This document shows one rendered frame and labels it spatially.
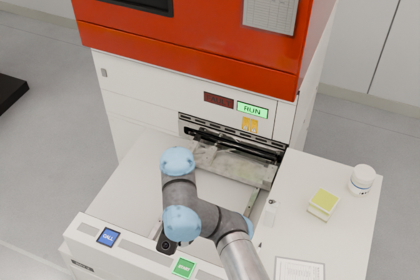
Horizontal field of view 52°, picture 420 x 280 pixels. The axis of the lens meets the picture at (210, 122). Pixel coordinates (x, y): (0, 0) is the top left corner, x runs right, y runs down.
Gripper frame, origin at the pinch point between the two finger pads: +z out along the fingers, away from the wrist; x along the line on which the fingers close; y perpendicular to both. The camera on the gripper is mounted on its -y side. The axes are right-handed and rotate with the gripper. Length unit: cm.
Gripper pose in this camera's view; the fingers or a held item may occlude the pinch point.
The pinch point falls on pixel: (180, 245)
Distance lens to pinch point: 121.7
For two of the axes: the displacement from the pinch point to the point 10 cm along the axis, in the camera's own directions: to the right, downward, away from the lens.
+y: 3.9, -6.6, 6.4
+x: -9.2, -2.8, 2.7
